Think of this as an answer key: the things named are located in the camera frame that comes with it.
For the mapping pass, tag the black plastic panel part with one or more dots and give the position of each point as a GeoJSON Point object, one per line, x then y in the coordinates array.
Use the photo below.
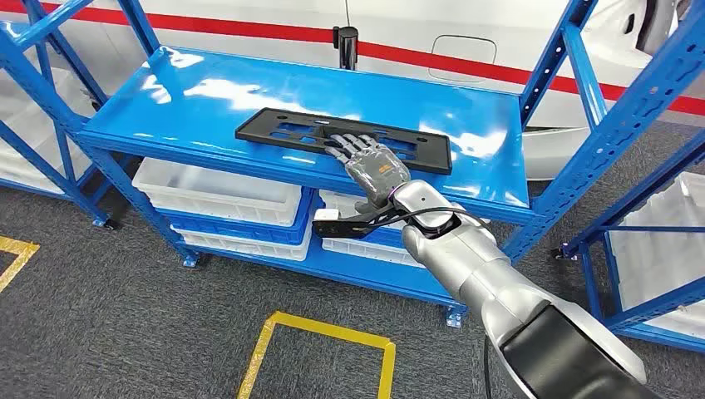
{"type": "Point", "coordinates": [429, 157]}

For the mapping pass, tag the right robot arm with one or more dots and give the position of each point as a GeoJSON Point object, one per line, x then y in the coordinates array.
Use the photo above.
{"type": "Point", "coordinates": [479, 264]}

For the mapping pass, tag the yellow floor tape square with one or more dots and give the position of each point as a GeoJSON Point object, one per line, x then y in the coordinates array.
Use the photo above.
{"type": "Point", "coordinates": [22, 248]}
{"type": "Point", "coordinates": [330, 329]}

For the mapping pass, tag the red barrier belt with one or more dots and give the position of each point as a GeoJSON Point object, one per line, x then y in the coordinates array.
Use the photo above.
{"type": "Point", "coordinates": [220, 26]}

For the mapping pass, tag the white plastic crate stack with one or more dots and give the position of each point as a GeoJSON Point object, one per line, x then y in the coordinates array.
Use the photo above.
{"type": "Point", "coordinates": [655, 248]}
{"type": "Point", "coordinates": [22, 137]}

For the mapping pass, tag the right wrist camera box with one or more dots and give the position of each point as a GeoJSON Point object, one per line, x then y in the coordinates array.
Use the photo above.
{"type": "Point", "coordinates": [336, 227]}

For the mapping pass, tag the black stanchion post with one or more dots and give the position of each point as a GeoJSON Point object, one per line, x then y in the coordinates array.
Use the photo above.
{"type": "Point", "coordinates": [347, 49]}

